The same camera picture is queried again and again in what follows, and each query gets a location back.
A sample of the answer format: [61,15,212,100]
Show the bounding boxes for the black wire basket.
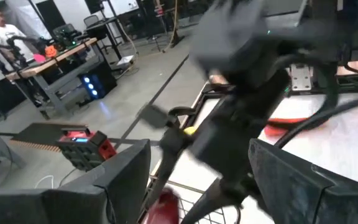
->
[138,177,242,224]

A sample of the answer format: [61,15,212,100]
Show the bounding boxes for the black office chair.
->
[83,14,111,50]

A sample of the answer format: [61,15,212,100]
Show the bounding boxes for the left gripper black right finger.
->
[249,138,358,224]

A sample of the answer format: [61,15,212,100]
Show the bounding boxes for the white floor cable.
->
[34,167,79,190]

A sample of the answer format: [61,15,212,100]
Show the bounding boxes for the red chili pepper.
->
[143,187,181,224]

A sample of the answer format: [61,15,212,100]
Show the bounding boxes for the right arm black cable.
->
[273,52,358,149]

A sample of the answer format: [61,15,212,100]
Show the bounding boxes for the person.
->
[0,8,35,63]

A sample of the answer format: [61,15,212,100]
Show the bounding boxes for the silver metal bracket plate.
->
[290,63,313,91]

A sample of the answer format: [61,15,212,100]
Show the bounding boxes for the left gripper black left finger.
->
[0,139,152,224]

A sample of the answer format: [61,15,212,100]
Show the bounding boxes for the red black power station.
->
[56,124,117,172]

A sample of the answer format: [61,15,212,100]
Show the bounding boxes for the orange object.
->
[44,45,58,58]

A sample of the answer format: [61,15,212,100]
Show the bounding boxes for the wooden top workbench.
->
[4,37,117,121]

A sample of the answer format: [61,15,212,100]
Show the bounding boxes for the computer tower blue lights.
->
[78,62,118,100]

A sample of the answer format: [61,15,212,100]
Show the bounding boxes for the black metal table frame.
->
[166,62,358,134]

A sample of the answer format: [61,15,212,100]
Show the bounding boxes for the orange carrot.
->
[264,117,326,138]

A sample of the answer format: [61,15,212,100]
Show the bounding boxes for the black mat orange striped edge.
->
[9,122,90,153]

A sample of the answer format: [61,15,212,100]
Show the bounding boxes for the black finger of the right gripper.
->
[181,179,251,224]
[144,129,194,214]

